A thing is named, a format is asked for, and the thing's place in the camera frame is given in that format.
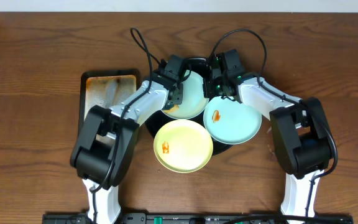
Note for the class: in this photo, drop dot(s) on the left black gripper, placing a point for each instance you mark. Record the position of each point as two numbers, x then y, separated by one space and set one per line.
175 89

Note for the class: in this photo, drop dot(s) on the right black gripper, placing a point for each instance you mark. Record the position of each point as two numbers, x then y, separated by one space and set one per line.
209 91

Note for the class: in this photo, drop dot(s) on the yellow green sponge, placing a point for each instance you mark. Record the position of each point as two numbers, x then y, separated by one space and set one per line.
174 108

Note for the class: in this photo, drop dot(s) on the light blue plate top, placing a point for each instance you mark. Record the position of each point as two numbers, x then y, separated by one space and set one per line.
194 101

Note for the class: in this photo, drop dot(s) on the light blue plate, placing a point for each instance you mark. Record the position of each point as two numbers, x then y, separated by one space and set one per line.
194 101
230 122

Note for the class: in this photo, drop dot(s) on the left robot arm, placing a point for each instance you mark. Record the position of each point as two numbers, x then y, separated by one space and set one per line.
106 140

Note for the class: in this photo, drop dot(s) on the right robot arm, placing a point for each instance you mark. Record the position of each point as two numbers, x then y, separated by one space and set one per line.
303 143

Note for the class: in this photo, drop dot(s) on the black round tray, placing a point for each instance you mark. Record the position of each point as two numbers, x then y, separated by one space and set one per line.
159 118

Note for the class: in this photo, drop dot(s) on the black rectangular soapy tray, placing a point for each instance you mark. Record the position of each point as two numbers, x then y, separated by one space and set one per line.
105 88

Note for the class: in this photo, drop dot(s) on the light blue plate right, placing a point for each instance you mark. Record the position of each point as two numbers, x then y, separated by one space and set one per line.
230 122

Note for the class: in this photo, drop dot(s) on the yellow plate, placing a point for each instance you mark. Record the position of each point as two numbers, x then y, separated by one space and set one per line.
183 146

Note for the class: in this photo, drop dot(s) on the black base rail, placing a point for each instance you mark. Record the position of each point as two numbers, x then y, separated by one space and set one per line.
142 218

